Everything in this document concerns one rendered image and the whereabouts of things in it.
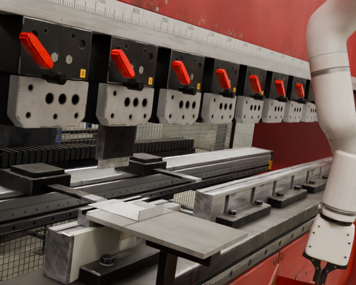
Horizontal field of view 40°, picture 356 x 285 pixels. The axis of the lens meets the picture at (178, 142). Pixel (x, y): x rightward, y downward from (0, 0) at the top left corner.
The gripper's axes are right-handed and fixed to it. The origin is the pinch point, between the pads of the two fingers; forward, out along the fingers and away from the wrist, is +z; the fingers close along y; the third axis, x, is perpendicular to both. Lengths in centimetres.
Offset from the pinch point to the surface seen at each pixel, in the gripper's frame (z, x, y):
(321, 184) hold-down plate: -5, 100, -5
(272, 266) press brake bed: 12.5, 31.5, -13.2
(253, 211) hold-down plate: -4.0, 28.0, -22.6
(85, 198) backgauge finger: -12, -30, -51
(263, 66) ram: -48, 29, -30
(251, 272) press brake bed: 9.9, 14.8, -17.4
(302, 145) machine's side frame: -11, 186, -21
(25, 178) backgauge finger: -12, -31, -66
